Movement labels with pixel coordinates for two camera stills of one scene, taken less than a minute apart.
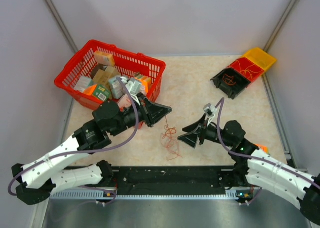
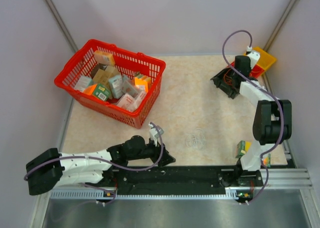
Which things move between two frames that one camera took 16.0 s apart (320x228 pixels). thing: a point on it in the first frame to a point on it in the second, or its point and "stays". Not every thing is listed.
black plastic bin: [230, 81] stays
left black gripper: [152, 112] to [165, 159]
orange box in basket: [104, 58] stays
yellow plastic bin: [260, 57] stays
